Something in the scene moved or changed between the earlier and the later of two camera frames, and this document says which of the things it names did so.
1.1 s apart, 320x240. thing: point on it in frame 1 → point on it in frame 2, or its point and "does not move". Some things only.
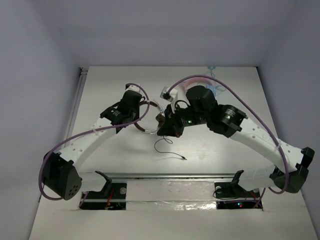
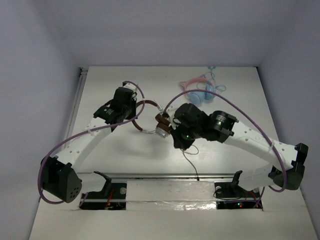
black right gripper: [171, 127] → [179, 141]
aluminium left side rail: [77, 98] does not move
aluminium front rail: [171, 175] does not move
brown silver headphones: [160, 117] does not move
